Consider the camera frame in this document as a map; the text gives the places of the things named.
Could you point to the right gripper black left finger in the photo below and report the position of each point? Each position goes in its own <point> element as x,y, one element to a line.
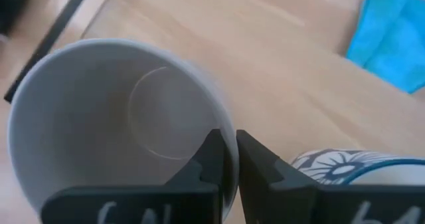
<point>133,204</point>

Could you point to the turquoise cloth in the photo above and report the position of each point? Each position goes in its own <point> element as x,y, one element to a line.
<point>391,44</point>

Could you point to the grey patterned mug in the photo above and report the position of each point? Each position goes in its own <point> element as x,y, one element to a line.
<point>83,117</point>

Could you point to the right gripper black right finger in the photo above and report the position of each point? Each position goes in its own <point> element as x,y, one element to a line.
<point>299,204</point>

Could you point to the blue white floral mug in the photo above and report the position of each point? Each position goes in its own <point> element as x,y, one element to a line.
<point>338,167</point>

